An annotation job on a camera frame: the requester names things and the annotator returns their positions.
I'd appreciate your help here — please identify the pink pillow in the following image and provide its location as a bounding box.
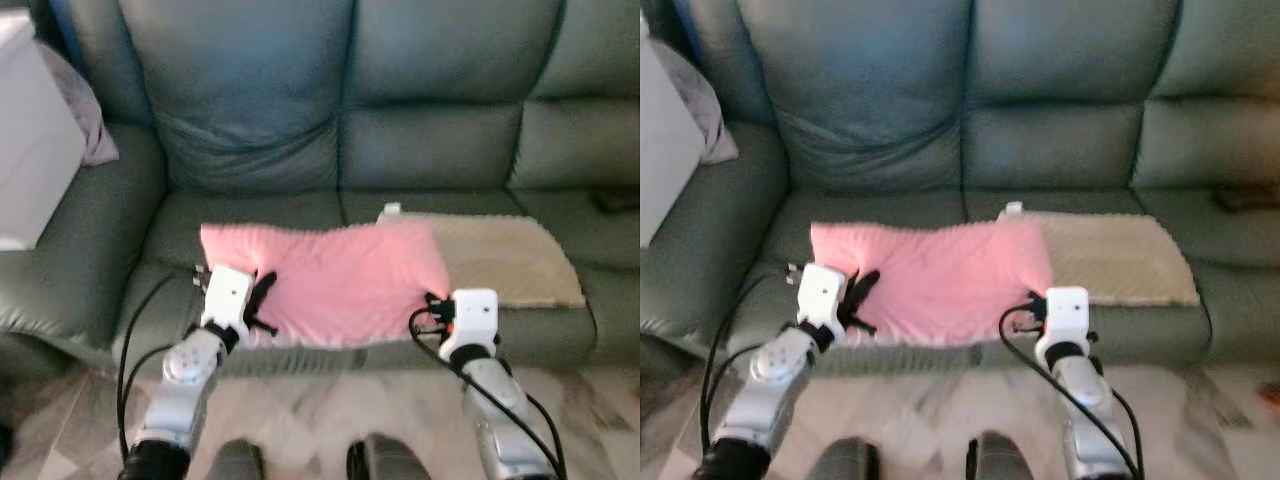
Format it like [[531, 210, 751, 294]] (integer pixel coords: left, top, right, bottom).
[[809, 219, 1055, 348], [200, 221, 453, 349]]

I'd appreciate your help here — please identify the dark green leather sofa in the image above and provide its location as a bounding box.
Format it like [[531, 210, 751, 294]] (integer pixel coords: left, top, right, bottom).
[[640, 0, 1280, 379], [0, 0, 641, 379]]

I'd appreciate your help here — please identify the beige dotted blanket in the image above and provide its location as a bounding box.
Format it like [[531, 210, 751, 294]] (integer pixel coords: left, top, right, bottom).
[[997, 201, 1201, 308], [377, 203, 588, 310]]

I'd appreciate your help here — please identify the grey left robot leg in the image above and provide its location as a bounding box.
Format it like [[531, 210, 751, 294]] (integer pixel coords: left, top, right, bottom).
[[204, 438, 267, 480], [804, 437, 882, 480]]

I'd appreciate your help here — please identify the grey robot leg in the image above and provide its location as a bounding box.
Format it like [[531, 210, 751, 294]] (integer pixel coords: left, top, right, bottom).
[[345, 432, 433, 480], [804, 437, 882, 480], [204, 438, 267, 480], [964, 431, 1048, 480]]

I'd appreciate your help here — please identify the grey right robot leg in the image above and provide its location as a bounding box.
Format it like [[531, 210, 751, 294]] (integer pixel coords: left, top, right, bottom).
[[345, 432, 433, 480], [964, 431, 1048, 480]]

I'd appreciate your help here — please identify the dark remote control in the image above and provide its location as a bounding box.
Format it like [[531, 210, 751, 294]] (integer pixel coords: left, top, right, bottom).
[[590, 189, 641, 214]]

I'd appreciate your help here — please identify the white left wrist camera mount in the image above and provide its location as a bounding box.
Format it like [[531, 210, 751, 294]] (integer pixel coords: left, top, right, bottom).
[[201, 264, 257, 332], [796, 262, 850, 328]]

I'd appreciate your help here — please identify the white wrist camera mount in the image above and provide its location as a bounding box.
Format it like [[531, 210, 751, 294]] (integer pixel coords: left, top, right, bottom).
[[796, 262, 850, 328], [1034, 286, 1092, 359], [440, 289, 500, 361], [201, 264, 257, 332]]

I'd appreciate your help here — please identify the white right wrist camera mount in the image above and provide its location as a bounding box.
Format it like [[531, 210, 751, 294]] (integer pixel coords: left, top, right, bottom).
[[440, 289, 500, 361], [1034, 286, 1092, 359]]

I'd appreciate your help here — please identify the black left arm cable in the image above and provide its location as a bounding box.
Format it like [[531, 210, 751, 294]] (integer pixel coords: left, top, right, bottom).
[[116, 268, 205, 463], [697, 268, 793, 456]]

